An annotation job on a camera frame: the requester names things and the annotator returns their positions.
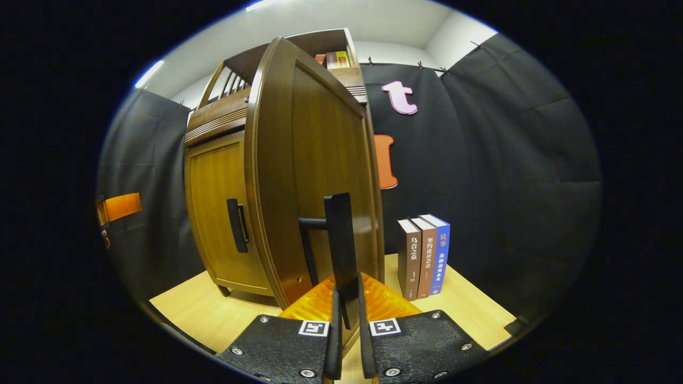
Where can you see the black backdrop cloth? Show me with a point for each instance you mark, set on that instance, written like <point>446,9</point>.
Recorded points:
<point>507,186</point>

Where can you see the yellow book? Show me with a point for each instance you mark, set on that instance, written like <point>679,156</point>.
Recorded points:
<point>342,58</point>

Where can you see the dark brown book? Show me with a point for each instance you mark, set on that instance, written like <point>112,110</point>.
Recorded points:
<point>410,261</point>

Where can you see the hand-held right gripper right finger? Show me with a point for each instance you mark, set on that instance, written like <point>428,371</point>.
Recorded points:
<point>365,346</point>

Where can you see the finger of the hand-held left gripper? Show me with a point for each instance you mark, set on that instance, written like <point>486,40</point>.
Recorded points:
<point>120,207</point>

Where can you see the wooden shoe cabinet door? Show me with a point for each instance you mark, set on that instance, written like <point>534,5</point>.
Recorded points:
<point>320,160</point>
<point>213,202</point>

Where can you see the wooden double-door shoe cabinet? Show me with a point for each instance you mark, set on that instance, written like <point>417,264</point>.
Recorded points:
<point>315,42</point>

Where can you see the light brown book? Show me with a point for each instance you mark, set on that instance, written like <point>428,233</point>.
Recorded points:
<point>428,256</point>

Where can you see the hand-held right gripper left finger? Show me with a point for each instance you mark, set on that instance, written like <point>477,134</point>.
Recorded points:
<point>335,341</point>

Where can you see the blue book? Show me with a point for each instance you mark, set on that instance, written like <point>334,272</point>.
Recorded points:
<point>440,256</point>

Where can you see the dark red book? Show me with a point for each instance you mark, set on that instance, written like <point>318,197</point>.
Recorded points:
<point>332,60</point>

